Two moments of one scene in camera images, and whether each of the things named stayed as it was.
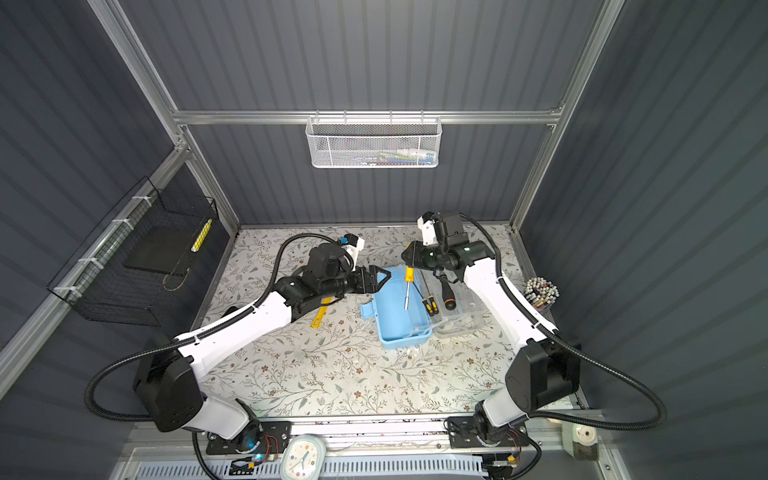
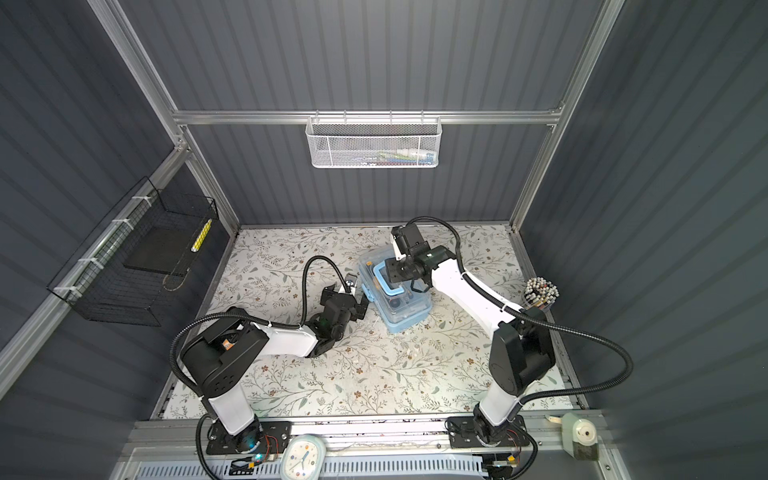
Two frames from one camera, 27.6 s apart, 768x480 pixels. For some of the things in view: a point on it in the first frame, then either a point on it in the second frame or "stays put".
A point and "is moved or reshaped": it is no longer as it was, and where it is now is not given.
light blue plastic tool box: x=398 y=308 is moved or reshaped
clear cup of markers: x=541 y=293 stays put
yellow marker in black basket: x=201 y=236 stays put
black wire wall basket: x=122 y=274 stays put
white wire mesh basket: x=373 y=142 stays put
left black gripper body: x=346 y=282 → x=357 y=310
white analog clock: x=303 y=458 stays put
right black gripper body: x=431 y=256 → x=398 y=270
